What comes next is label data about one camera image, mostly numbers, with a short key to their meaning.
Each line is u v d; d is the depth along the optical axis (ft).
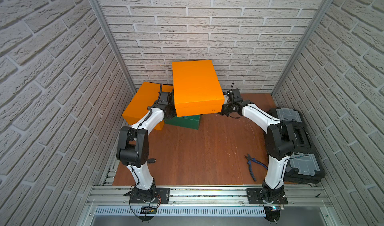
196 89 2.48
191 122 2.94
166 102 2.43
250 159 2.80
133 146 1.60
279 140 1.69
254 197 2.41
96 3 2.38
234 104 2.43
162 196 2.42
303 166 2.19
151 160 2.75
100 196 2.49
